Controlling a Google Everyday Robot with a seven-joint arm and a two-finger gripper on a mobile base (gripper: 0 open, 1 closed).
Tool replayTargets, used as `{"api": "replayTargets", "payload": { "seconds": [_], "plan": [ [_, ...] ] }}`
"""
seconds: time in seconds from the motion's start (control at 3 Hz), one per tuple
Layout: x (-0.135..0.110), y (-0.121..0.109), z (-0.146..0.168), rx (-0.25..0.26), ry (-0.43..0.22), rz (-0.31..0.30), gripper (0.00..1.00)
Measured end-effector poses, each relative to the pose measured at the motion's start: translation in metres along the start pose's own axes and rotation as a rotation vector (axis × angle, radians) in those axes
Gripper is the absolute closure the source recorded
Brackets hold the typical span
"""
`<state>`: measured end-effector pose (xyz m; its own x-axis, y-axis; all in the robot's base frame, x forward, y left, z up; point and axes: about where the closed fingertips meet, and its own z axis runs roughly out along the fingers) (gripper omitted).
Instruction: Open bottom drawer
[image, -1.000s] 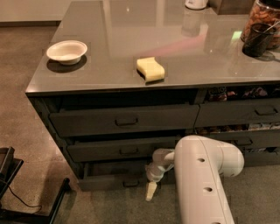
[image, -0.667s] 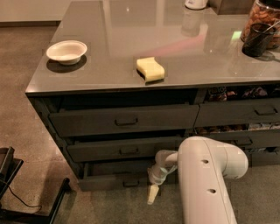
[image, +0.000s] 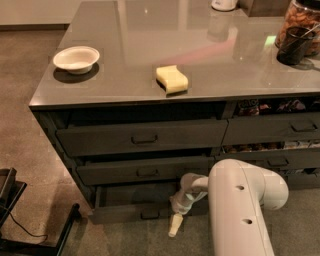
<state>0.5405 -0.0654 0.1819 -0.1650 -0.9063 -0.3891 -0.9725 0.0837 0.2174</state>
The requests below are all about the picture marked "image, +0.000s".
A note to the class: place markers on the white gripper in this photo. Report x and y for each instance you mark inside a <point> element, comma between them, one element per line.
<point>184,199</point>

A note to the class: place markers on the drawer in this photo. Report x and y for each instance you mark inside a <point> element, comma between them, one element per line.
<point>300,181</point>
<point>142,170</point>
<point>138,202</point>
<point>278,159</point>
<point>272,128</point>
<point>141,137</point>

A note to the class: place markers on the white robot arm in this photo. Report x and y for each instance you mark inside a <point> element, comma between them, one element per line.
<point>237,193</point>

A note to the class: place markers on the grey drawer cabinet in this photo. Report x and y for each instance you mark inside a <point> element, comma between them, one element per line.
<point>229,60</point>

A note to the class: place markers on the yellow sponge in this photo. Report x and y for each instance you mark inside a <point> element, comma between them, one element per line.
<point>172,79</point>

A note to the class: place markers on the white paper bowl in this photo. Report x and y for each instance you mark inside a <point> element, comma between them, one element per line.
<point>76,60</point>

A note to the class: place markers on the black mesh cup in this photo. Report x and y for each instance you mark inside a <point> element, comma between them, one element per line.
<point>295,44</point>

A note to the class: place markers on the white container on counter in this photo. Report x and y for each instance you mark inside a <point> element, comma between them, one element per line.
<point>224,5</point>

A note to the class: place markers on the brown box on counter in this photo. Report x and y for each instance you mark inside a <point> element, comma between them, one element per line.
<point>264,8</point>

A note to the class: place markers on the glass jar of nuts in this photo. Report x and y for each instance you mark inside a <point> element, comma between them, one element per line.
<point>303,13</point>

